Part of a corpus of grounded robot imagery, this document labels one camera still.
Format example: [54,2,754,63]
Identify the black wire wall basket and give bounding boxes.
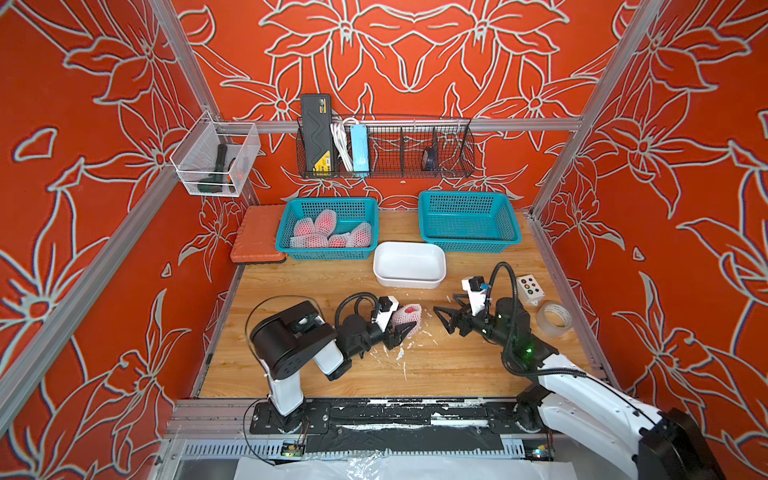
[296,114,477,179]

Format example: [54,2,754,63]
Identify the clear tape roll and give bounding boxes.
[536,301,573,337]

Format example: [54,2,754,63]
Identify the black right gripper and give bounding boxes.
[433,296,515,354]

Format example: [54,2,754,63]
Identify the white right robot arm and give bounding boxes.
[434,294,725,479]

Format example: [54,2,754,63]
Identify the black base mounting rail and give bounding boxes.
[242,397,556,461]

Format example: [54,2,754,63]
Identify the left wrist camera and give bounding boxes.
[374,299,399,332]

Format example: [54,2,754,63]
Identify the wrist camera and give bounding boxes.
[374,299,399,332]
[461,276,489,316]

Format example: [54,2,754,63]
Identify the clear acrylic wall box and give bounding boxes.
[170,111,261,198]

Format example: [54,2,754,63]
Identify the light blue box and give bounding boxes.
[350,124,370,177]

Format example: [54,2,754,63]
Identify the white button control box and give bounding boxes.
[516,275,546,307]

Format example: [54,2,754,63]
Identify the dark tool in clear box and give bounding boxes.
[197,143,227,194]

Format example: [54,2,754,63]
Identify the teal left plastic basket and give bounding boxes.
[276,197,379,261]

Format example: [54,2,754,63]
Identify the white plastic tray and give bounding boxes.
[373,241,447,289]

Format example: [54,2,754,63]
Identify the black rectangular device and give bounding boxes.
[300,94,334,175]

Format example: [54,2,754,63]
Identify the teal right plastic basket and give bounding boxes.
[418,190,522,254]

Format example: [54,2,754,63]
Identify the teal plastic basket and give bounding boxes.
[276,197,379,261]
[418,190,522,254]

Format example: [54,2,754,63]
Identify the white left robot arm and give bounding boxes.
[245,292,421,420]

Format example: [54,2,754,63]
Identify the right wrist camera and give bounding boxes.
[461,276,489,316]

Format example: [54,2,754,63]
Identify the white coiled cable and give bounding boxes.
[329,118,355,175]

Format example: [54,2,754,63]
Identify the small dark blue object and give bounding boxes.
[421,146,439,172]

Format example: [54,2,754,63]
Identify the orange foam pad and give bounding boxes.
[230,205,286,264]

